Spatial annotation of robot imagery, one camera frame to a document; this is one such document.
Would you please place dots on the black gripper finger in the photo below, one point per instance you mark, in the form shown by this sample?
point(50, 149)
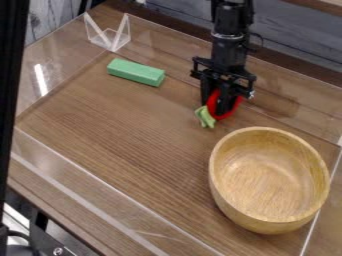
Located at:
point(208, 87)
point(226, 99)

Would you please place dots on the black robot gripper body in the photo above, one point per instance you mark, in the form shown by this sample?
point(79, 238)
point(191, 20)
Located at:
point(236, 76)

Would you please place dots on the red plush strawberry toy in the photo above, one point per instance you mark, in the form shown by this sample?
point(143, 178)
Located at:
point(208, 112)

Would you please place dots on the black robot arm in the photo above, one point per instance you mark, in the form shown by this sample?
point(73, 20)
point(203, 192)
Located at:
point(233, 18)

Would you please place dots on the green rectangular foam block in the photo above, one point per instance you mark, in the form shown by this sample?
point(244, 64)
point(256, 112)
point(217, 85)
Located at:
point(137, 72)

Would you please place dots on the wooden bowl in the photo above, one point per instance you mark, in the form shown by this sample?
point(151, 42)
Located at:
point(269, 179)

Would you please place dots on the clear acrylic tray wall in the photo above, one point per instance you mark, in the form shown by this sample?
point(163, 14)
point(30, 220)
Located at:
point(110, 154)

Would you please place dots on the clear acrylic corner bracket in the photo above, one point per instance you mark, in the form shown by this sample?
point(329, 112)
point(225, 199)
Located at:
point(109, 39)

